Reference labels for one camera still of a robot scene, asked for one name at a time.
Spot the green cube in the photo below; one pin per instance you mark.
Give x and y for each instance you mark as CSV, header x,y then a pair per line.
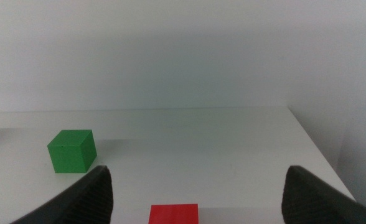
x,y
72,152

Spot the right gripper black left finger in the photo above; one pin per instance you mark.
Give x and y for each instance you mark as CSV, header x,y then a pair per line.
x,y
89,199

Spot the red cube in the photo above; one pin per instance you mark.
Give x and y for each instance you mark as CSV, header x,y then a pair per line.
x,y
173,214

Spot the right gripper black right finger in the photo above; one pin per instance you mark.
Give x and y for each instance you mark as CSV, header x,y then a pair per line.
x,y
307,202

